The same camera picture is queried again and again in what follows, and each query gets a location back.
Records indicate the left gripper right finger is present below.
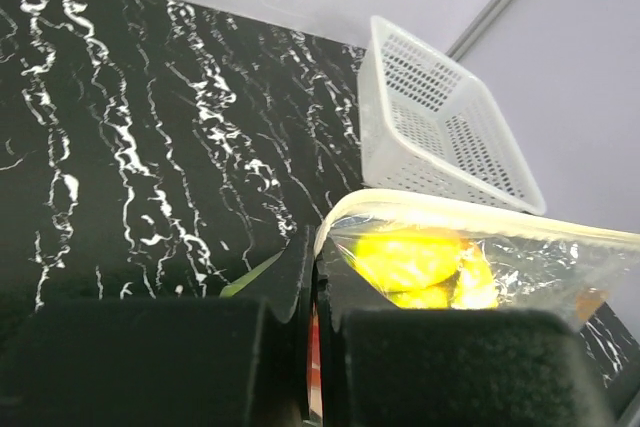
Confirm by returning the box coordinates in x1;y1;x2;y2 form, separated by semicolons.
316;246;615;426

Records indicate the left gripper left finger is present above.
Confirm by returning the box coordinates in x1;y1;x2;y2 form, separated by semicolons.
1;227;315;426

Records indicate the yellow banana bunch toy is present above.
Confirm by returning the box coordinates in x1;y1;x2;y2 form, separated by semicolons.
349;229;499;309

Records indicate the clear dotted zip top bag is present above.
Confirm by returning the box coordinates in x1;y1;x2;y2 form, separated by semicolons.
303;189;639;329

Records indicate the white plastic basket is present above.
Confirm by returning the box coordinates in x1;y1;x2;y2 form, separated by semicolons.
357;16;546;215

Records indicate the black marble pattern mat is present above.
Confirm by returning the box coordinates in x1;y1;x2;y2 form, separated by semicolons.
1;0;639;390

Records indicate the right aluminium frame post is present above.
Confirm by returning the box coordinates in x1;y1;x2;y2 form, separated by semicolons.
446;0;513;61

